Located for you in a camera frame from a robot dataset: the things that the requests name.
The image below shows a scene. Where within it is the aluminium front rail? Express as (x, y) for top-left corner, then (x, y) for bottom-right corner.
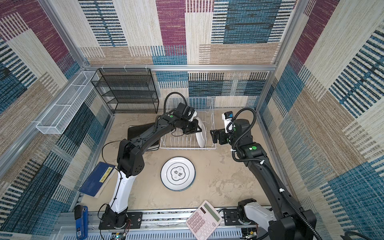
(53, 205), (310, 240)

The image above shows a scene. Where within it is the blue utility tool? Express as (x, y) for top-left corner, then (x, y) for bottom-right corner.
(74, 205), (89, 240)

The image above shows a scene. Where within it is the white wire wall basket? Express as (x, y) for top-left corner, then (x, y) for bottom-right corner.
(36, 71), (95, 135)

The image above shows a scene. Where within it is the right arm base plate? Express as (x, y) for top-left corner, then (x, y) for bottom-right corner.
(219, 208), (258, 226)

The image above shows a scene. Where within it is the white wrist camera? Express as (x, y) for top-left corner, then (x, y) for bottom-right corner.
(187, 108), (198, 122)
(222, 111), (234, 133)

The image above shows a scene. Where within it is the black square plate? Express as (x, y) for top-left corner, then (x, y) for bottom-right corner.
(127, 123), (160, 152)

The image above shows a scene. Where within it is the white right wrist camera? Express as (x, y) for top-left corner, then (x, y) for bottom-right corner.
(222, 111), (234, 133)

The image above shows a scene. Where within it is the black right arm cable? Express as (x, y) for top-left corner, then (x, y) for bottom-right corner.
(229, 107), (324, 240)

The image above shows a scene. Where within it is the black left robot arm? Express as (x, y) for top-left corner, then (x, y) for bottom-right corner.
(99, 103), (202, 230)

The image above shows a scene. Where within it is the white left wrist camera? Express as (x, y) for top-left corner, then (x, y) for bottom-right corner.
(187, 108), (198, 122)

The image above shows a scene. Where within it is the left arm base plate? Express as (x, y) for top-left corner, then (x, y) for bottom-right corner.
(99, 212), (143, 230)

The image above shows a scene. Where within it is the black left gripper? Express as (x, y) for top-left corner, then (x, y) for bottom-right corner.
(180, 119), (203, 135)

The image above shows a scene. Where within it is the white round plate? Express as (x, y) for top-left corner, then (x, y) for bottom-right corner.
(196, 117), (207, 148)
(161, 157), (196, 192)

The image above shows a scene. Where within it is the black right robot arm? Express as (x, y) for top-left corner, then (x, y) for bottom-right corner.
(210, 119), (321, 240)

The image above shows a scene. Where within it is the black mesh shelf rack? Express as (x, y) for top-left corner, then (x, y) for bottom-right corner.
(91, 68), (159, 114)

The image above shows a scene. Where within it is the pink calculator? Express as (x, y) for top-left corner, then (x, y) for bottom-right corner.
(186, 201), (223, 240)

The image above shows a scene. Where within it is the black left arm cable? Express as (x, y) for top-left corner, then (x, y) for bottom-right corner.
(101, 91), (189, 217)

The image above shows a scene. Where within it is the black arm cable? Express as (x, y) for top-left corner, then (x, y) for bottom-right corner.
(101, 91), (189, 217)
(229, 107), (324, 240)

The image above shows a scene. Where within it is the blue book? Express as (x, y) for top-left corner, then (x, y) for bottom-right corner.
(79, 162), (116, 199)

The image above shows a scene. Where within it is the white wire dish rack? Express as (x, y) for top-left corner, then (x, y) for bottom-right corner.
(159, 97), (217, 151)

